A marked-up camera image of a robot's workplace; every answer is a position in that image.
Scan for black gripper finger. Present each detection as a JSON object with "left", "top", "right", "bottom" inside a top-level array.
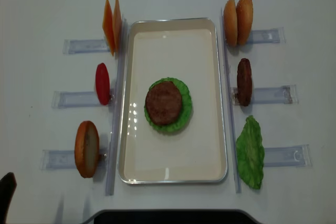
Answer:
[{"left": 0, "top": 172, "right": 17, "bottom": 223}]

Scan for orange cheese slice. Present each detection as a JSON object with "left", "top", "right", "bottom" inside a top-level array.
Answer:
[
  {"left": 102, "top": 0, "right": 115, "bottom": 55},
  {"left": 112, "top": 0, "right": 122, "bottom": 53}
]

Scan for clear tomato holder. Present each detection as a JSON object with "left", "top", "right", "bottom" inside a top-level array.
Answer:
[{"left": 51, "top": 91, "right": 102, "bottom": 109}]

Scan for red tomato slice standing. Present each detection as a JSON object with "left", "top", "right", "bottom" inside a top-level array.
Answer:
[{"left": 95, "top": 63, "right": 111, "bottom": 105}]

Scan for clear cheese holder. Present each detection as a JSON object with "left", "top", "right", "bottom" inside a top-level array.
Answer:
[{"left": 62, "top": 39, "right": 110, "bottom": 55}]

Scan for brown meat patty on tray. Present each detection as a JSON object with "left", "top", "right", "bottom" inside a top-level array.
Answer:
[{"left": 145, "top": 81, "right": 182, "bottom": 126}]

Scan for green lettuce leaf on tray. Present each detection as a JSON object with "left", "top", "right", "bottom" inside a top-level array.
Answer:
[{"left": 144, "top": 77, "right": 193, "bottom": 134}]

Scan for green lettuce leaf standing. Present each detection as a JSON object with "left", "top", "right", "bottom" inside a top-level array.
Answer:
[{"left": 236, "top": 115, "right": 265, "bottom": 190}]

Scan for brown meat patty standing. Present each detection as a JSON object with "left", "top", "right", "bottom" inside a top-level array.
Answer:
[{"left": 237, "top": 58, "right": 253, "bottom": 106}]

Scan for clear lettuce holder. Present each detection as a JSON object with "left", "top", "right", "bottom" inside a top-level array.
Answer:
[{"left": 264, "top": 144, "right": 312, "bottom": 167}]

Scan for clear left bun holder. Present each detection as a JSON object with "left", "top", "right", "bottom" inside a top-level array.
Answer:
[{"left": 41, "top": 149, "right": 108, "bottom": 170}]

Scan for clear bun holder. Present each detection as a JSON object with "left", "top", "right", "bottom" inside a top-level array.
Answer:
[
  {"left": 247, "top": 27, "right": 286, "bottom": 44},
  {"left": 41, "top": 149, "right": 108, "bottom": 170}
]

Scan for bun half left rack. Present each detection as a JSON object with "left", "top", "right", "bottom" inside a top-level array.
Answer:
[{"left": 74, "top": 121, "right": 99, "bottom": 178}]

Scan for white rectangular tray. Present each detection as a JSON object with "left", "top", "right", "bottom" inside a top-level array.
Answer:
[{"left": 115, "top": 18, "right": 227, "bottom": 185}]

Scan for bun half right front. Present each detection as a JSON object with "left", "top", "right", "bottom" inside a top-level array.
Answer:
[{"left": 223, "top": 0, "right": 238, "bottom": 47}]

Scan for bun half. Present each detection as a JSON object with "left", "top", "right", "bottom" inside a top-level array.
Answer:
[
  {"left": 223, "top": 0, "right": 238, "bottom": 47},
  {"left": 236, "top": 0, "right": 253, "bottom": 45}
]

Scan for clear patty holder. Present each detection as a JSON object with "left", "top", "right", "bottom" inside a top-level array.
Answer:
[{"left": 230, "top": 84, "right": 298, "bottom": 105}]

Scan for bun half right rear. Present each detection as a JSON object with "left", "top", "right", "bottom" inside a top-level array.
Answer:
[{"left": 236, "top": 0, "right": 253, "bottom": 45}]

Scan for clear right bun holder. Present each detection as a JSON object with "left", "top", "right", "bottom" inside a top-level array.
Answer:
[{"left": 247, "top": 27, "right": 286, "bottom": 44}]

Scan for clear left long rail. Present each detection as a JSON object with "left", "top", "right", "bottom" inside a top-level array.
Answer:
[{"left": 105, "top": 16, "right": 128, "bottom": 196}]

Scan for clear long rail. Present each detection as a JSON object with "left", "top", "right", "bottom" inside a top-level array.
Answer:
[
  {"left": 105, "top": 16, "right": 128, "bottom": 196},
  {"left": 221, "top": 7, "right": 242, "bottom": 194}
]

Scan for clear right long rail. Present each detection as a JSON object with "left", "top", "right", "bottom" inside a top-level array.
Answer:
[{"left": 221, "top": 7, "right": 242, "bottom": 194}]

